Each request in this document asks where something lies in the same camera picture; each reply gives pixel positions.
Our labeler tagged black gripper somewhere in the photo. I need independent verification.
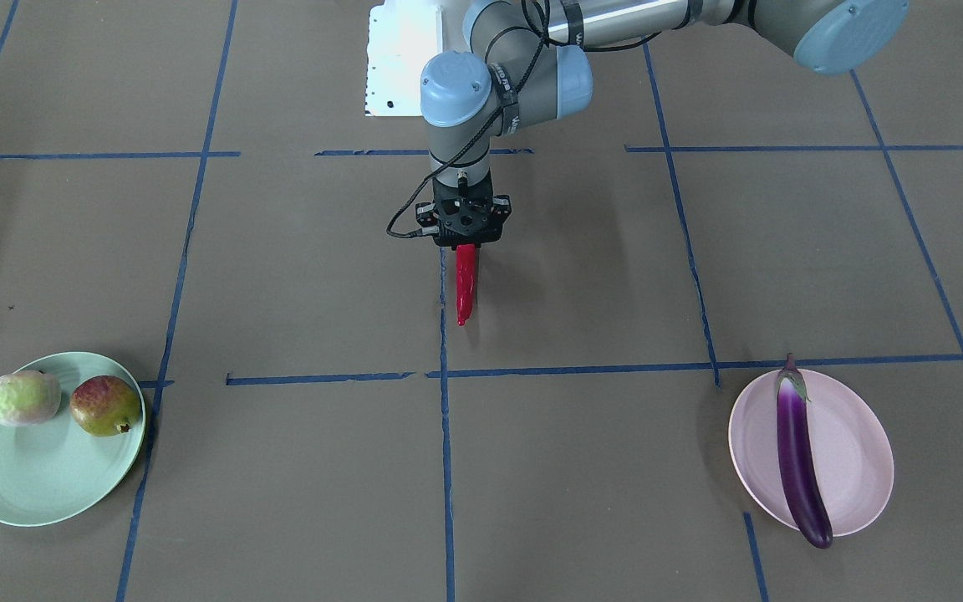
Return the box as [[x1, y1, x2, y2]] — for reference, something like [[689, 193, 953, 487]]
[[414, 195, 512, 247]]

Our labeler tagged red chili pepper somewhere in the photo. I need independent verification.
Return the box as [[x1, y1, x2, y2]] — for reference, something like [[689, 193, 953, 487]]
[[455, 244, 481, 327]]

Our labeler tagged red-yellow pomegranate fruit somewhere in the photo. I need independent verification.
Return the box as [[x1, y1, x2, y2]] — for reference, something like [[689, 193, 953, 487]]
[[69, 375, 144, 437]]

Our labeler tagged purple eggplant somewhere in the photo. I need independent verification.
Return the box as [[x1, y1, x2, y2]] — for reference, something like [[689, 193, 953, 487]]
[[775, 352, 833, 549]]

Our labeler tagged yellow-green guava fruit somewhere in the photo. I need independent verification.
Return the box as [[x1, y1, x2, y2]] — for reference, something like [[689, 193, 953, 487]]
[[0, 370, 61, 427]]

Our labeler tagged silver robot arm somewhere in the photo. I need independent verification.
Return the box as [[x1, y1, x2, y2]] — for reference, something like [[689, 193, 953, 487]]
[[405, 1, 909, 248]]

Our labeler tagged white pillar with base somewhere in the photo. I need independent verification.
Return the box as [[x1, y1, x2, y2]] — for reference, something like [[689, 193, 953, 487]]
[[364, 1, 469, 118]]

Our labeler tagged pink plate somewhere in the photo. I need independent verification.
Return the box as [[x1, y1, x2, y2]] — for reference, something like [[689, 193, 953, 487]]
[[727, 370, 894, 538]]

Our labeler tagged light green plate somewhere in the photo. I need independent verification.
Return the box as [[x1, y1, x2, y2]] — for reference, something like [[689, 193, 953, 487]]
[[0, 351, 148, 527]]

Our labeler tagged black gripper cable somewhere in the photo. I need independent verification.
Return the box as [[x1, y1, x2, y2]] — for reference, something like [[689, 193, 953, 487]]
[[386, 0, 562, 241]]

